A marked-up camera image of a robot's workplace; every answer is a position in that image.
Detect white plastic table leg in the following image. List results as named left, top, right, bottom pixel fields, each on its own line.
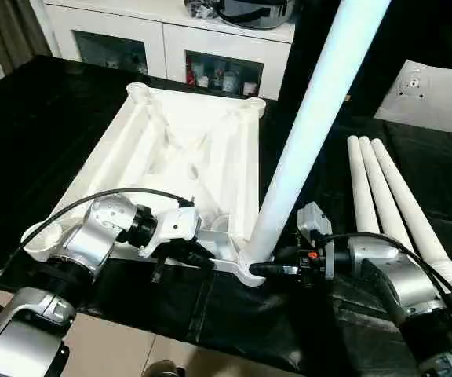
left=370, top=138, right=452, bottom=293
left=359, top=137, right=416, bottom=254
left=347, top=135, right=385, bottom=238
left=246, top=0, right=392, bottom=269

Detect white plastic table top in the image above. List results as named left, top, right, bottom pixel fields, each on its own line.
left=20, top=82, right=268, bottom=288

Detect black work mat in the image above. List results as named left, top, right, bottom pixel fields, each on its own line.
left=0, top=55, right=452, bottom=377

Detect dark grey robot body part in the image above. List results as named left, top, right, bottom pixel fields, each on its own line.
left=142, top=360, right=187, bottom=377

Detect white plastic bag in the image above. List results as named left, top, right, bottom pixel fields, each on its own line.
left=374, top=59, right=452, bottom=139

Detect white cabinet with glass doors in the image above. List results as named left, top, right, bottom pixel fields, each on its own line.
left=42, top=0, right=297, bottom=101

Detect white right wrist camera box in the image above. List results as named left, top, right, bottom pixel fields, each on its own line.
left=297, top=202, right=336, bottom=246

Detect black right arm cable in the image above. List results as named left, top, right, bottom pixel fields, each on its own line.
left=316, top=231, right=452, bottom=319

